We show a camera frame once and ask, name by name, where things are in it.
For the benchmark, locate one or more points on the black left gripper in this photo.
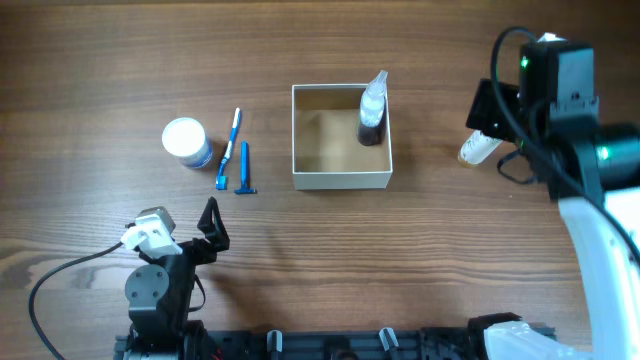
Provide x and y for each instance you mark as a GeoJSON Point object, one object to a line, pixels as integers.
{"type": "Point", "coordinates": [214, 233]}

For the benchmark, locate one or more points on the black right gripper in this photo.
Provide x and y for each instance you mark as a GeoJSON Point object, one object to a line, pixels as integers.
{"type": "Point", "coordinates": [485, 104]}

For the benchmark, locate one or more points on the white amber tube bottle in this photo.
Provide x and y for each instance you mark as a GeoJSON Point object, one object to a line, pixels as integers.
{"type": "Point", "coordinates": [476, 149]}

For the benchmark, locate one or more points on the blue white toothbrush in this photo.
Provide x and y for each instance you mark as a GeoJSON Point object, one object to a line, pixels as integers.
{"type": "Point", "coordinates": [221, 179]}

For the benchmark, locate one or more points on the white cotton swab tub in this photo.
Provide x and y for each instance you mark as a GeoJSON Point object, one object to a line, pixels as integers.
{"type": "Point", "coordinates": [186, 140]}

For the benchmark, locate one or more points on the dark blue spray bottle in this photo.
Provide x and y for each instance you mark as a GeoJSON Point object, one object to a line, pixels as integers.
{"type": "Point", "coordinates": [372, 110]}

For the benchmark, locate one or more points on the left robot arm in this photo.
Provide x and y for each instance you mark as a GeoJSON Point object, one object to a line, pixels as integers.
{"type": "Point", "coordinates": [159, 295]}

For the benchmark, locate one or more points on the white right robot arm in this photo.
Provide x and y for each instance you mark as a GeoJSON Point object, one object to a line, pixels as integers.
{"type": "Point", "coordinates": [540, 96]}

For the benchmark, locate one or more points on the blue disposable razor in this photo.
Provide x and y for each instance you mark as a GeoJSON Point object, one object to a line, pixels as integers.
{"type": "Point", "coordinates": [245, 188]}

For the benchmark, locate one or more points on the white cardboard box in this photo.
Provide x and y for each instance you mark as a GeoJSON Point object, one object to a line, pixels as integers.
{"type": "Point", "coordinates": [326, 153]}

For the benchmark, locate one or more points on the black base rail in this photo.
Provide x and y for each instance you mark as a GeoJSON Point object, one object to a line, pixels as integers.
{"type": "Point", "coordinates": [425, 344]}

